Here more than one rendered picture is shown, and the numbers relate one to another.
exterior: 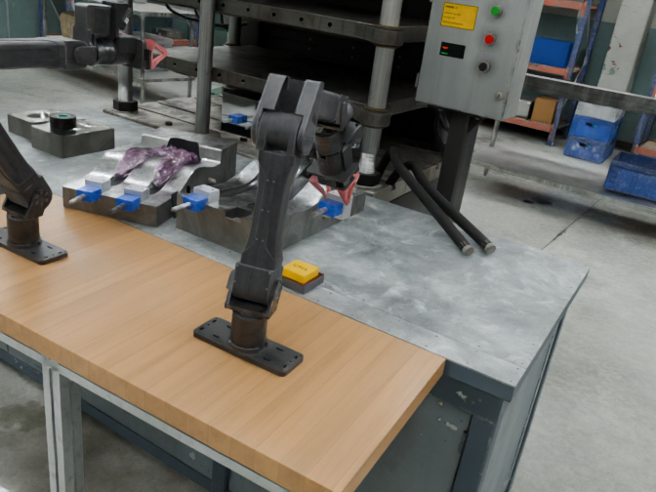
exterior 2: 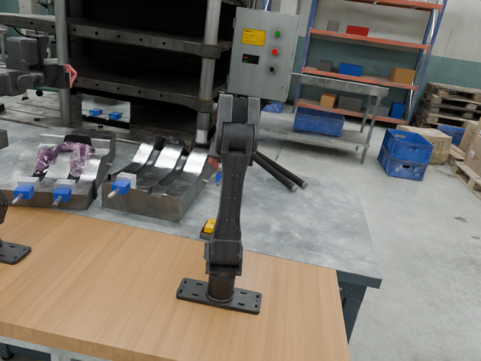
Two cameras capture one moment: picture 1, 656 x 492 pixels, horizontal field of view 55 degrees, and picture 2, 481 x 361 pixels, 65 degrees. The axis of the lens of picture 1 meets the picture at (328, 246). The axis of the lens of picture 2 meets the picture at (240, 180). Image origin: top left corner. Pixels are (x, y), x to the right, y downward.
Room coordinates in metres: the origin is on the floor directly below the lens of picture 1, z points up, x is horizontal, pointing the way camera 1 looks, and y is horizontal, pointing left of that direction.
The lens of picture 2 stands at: (0.27, 0.38, 1.41)
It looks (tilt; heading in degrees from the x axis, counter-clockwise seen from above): 23 degrees down; 338
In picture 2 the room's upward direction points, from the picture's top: 8 degrees clockwise
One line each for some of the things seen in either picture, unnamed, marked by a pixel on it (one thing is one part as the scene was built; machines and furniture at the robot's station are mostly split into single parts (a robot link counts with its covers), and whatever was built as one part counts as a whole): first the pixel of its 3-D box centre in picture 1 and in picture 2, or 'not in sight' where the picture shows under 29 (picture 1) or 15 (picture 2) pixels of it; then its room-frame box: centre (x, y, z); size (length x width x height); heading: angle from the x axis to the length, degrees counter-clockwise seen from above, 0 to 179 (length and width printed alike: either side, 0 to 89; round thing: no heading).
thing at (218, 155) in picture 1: (159, 170); (66, 162); (1.68, 0.50, 0.86); 0.50 x 0.26 x 0.11; 168
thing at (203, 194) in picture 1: (192, 203); (119, 188); (1.37, 0.33, 0.89); 0.13 x 0.05 x 0.05; 151
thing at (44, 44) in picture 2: (119, 25); (41, 54); (1.46, 0.53, 1.26); 0.07 x 0.06 x 0.11; 63
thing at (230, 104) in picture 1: (287, 114); (127, 105); (2.55, 0.23, 0.87); 0.50 x 0.27 x 0.17; 151
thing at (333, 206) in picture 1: (328, 208); (222, 178); (1.34, 0.01, 0.94); 0.13 x 0.05 x 0.05; 151
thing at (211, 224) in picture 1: (279, 194); (168, 169); (1.58, 0.15, 0.87); 0.50 x 0.26 x 0.14; 151
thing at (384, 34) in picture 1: (301, 29); (128, 45); (2.64, 0.22, 1.20); 1.29 x 0.83 x 0.19; 61
